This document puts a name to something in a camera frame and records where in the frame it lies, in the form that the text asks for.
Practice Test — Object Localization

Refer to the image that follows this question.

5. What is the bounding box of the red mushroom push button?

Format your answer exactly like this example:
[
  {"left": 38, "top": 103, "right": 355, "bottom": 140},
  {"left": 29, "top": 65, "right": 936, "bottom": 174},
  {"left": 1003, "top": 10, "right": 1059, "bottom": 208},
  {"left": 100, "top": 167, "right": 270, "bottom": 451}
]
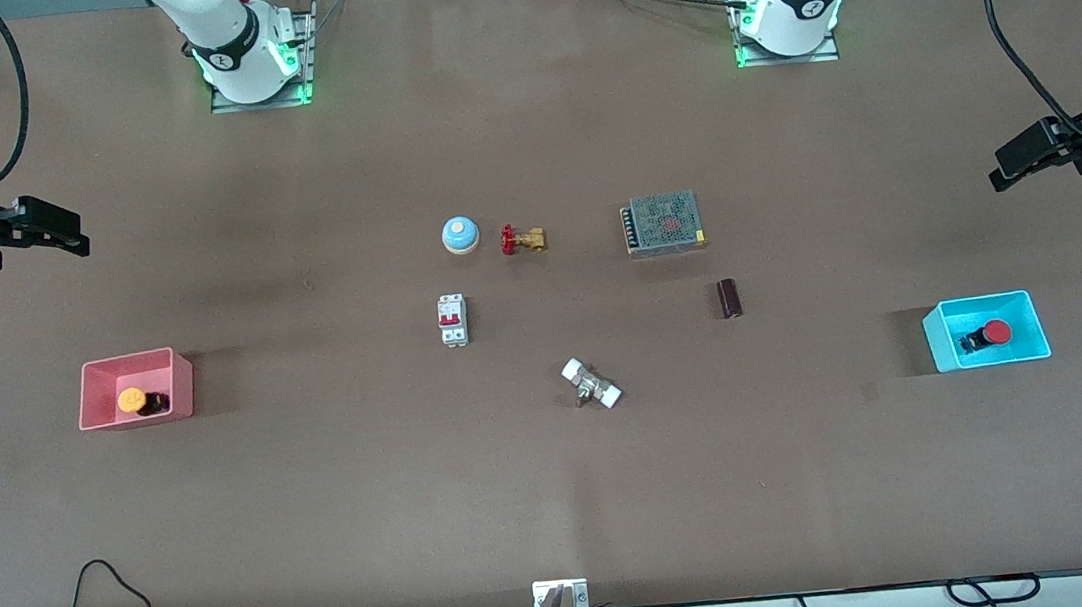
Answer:
[{"left": 953, "top": 317, "right": 1015, "bottom": 356}]

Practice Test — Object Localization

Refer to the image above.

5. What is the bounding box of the yellow mushroom push button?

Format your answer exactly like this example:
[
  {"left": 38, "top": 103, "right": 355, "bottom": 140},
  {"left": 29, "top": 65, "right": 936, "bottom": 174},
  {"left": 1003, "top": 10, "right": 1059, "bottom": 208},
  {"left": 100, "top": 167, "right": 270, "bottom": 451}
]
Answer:
[{"left": 116, "top": 383, "right": 172, "bottom": 421}]

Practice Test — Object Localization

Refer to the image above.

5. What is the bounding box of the cyan plastic box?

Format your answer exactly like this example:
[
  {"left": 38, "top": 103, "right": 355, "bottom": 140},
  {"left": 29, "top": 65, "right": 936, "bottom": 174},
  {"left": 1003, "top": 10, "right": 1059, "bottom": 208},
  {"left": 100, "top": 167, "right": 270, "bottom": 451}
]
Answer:
[{"left": 920, "top": 288, "right": 1053, "bottom": 375}]

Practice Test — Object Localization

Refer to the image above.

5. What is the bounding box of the pink plastic box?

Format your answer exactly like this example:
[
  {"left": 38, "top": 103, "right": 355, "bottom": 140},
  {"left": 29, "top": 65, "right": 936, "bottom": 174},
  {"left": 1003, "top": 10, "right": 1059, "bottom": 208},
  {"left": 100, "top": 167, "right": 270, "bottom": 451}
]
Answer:
[{"left": 72, "top": 344, "right": 199, "bottom": 433}]

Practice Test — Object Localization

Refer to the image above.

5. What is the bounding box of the metal mesh power supply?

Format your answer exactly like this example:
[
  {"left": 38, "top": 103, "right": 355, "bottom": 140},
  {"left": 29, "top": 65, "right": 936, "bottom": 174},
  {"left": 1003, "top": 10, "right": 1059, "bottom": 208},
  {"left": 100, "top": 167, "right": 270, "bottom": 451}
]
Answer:
[{"left": 617, "top": 188, "right": 708, "bottom": 261}]

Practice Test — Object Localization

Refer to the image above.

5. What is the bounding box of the blue round call bell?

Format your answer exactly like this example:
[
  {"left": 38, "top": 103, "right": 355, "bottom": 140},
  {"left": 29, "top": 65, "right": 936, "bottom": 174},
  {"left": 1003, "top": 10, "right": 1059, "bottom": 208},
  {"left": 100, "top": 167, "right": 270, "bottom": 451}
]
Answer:
[{"left": 440, "top": 214, "right": 482, "bottom": 257}]

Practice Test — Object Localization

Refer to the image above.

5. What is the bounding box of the white capped metal valve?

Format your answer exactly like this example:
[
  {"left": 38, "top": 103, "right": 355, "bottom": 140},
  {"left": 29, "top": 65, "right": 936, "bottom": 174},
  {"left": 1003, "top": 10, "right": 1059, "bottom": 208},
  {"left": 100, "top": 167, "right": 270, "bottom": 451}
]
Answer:
[{"left": 559, "top": 353, "right": 625, "bottom": 415}]

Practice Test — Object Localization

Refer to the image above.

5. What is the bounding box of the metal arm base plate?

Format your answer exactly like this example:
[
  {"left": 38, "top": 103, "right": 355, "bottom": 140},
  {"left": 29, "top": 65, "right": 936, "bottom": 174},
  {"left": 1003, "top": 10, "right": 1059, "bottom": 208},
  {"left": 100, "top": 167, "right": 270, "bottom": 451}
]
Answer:
[
  {"left": 726, "top": 0, "right": 842, "bottom": 72},
  {"left": 200, "top": 0, "right": 327, "bottom": 115}
]

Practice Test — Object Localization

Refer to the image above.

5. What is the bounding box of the white circuit breaker red switch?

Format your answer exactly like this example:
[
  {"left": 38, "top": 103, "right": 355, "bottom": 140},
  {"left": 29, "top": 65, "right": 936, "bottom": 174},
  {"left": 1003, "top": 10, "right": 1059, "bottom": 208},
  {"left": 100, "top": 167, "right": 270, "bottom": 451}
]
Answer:
[{"left": 436, "top": 292, "right": 472, "bottom": 349}]

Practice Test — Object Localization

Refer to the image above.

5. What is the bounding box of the black coiled cable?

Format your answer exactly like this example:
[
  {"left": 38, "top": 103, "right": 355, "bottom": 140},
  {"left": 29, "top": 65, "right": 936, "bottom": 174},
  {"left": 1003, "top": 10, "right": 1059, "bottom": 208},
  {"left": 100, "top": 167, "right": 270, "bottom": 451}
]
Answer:
[{"left": 944, "top": 571, "right": 1044, "bottom": 607}]

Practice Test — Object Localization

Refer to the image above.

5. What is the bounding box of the brass valve with red handle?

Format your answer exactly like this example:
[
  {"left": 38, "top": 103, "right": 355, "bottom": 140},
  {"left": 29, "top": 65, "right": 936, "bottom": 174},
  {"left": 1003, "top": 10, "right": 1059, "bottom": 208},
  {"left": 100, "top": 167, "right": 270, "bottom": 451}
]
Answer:
[{"left": 499, "top": 221, "right": 549, "bottom": 257}]

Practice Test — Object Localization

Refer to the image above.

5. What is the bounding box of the silver pole mount plate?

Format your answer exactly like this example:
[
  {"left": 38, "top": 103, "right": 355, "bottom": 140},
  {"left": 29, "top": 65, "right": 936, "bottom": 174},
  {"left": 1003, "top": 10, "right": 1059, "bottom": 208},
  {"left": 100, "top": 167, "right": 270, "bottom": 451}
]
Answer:
[{"left": 531, "top": 575, "right": 592, "bottom": 607}]

